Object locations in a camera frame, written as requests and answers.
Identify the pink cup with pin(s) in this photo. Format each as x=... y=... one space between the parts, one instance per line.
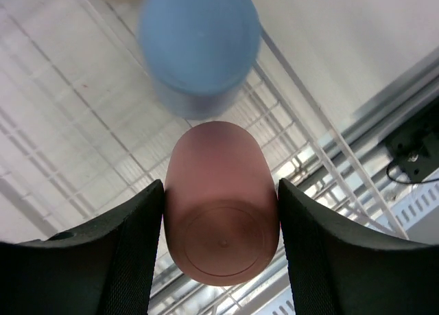
x=221 y=218

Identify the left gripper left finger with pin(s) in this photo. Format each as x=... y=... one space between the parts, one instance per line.
x=104 y=266

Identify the white wire dish rack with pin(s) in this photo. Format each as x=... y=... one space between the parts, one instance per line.
x=82 y=130

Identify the blue cup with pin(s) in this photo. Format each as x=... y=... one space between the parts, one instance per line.
x=198 y=53

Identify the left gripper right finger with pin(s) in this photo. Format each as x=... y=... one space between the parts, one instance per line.
x=337 y=266

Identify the aluminium rail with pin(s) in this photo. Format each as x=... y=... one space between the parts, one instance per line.
x=384 y=113

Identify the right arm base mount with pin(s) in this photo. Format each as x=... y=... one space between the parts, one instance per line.
x=414 y=150

